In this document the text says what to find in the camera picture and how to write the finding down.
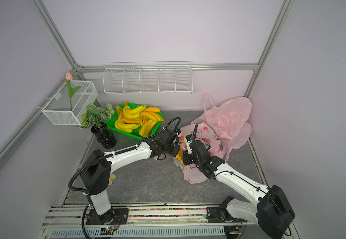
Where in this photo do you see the yellow banana bunch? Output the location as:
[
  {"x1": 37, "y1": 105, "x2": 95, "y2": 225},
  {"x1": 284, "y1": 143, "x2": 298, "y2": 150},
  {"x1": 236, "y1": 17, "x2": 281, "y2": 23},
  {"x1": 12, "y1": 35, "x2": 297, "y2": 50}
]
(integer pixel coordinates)
[
  {"x1": 176, "y1": 148, "x2": 184, "y2": 164},
  {"x1": 114, "y1": 101, "x2": 165, "y2": 137}
]

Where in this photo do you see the printed pink plastic bag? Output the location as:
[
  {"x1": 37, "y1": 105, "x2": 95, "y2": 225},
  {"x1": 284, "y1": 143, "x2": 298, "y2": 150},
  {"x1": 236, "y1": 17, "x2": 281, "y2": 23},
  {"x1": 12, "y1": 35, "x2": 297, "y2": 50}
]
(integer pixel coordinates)
[{"x1": 175, "y1": 123, "x2": 227, "y2": 184}]

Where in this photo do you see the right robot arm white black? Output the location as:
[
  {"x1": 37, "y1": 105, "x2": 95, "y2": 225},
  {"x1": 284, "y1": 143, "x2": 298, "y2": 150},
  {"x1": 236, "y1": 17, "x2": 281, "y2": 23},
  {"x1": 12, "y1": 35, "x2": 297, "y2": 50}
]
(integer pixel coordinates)
[{"x1": 183, "y1": 140, "x2": 295, "y2": 239}]

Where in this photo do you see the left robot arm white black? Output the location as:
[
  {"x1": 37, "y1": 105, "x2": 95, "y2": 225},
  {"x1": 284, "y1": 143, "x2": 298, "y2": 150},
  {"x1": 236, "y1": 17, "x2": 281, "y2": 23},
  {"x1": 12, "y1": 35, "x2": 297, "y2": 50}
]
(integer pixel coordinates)
[{"x1": 68, "y1": 127, "x2": 181, "y2": 224}]

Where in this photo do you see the yellow banana bunch in basket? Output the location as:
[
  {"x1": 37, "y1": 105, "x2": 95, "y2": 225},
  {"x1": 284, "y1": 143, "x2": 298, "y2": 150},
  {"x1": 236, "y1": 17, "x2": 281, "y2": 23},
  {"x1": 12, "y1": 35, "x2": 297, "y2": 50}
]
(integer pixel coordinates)
[{"x1": 114, "y1": 101, "x2": 165, "y2": 137}]

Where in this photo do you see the plain pink plastic bag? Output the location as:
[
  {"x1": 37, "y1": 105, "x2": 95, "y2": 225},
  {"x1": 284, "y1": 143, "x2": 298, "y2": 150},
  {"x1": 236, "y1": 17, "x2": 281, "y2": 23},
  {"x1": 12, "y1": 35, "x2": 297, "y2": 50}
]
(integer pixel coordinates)
[{"x1": 192, "y1": 97, "x2": 253, "y2": 152}]

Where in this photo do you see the green plastic basket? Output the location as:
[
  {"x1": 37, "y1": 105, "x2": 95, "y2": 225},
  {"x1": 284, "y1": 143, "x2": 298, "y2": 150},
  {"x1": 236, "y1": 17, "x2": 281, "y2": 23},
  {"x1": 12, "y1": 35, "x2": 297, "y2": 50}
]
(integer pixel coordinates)
[{"x1": 105, "y1": 102, "x2": 165, "y2": 140}]

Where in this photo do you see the yellow white work glove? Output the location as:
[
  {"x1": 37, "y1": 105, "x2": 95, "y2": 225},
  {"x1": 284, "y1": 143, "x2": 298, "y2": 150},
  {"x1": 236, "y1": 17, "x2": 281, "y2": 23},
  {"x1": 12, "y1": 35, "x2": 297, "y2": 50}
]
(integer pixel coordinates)
[{"x1": 108, "y1": 173, "x2": 116, "y2": 185}]

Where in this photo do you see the green potted plant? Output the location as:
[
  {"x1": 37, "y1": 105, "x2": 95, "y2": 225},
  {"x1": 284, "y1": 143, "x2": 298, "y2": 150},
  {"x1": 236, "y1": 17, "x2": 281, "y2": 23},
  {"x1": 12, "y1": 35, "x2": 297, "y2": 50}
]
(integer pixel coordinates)
[{"x1": 78, "y1": 103, "x2": 115, "y2": 130}]

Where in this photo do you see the pink artificial tulip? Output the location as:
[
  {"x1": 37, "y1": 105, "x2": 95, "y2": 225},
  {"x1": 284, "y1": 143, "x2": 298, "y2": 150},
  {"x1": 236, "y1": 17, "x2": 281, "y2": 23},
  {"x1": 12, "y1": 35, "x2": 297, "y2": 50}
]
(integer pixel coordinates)
[{"x1": 65, "y1": 72, "x2": 81, "y2": 111}]

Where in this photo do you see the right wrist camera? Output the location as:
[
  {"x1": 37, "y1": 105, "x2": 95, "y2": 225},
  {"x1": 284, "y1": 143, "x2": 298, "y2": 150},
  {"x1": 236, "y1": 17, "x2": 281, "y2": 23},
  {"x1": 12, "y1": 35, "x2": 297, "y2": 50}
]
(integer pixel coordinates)
[{"x1": 184, "y1": 134, "x2": 193, "y2": 154}]

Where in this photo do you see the white wire shelf back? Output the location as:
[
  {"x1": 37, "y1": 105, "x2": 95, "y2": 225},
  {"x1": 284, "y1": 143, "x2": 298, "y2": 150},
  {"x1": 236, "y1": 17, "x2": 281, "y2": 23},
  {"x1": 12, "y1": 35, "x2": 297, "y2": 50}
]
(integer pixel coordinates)
[{"x1": 102, "y1": 61, "x2": 193, "y2": 94}]

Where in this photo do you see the white wire basket left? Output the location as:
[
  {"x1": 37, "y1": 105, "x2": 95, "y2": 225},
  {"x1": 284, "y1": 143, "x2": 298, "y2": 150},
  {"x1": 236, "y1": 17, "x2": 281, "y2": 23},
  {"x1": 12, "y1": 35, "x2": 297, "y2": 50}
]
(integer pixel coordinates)
[{"x1": 42, "y1": 80, "x2": 98, "y2": 126}]

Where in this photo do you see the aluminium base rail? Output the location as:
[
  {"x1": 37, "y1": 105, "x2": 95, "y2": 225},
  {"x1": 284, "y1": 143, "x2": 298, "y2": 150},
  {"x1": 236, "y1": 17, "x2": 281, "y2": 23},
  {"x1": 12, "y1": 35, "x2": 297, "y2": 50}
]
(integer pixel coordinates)
[{"x1": 37, "y1": 203, "x2": 247, "y2": 239}]

